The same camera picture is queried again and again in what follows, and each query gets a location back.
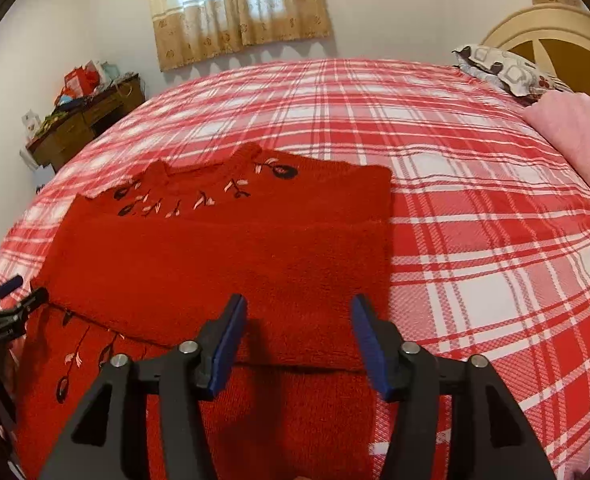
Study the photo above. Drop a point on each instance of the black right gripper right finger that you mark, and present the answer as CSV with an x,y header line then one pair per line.
x,y
491,437

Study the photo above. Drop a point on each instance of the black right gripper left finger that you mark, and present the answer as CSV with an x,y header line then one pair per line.
x,y
106,436

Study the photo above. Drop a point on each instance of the red knitted sweater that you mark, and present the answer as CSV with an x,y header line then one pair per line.
x,y
142,266

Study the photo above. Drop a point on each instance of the red white plaid bedspread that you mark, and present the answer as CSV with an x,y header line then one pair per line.
x,y
490,225

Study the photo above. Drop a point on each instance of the brown wooden desk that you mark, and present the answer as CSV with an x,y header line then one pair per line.
x,y
79,124

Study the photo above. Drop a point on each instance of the red gift bag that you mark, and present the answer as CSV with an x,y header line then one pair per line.
x,y
81,82

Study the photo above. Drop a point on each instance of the pink floral blanket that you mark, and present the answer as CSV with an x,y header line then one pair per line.
x,y
563,119

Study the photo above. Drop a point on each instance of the grey white patterned pillow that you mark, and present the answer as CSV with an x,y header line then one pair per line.
x,y
507,71

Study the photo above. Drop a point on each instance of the beige patterned window curtain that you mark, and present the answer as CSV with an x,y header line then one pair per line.
x,y
193,31

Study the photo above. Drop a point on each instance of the cream wooden headboard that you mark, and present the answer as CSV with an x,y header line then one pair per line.
x,y
554,36

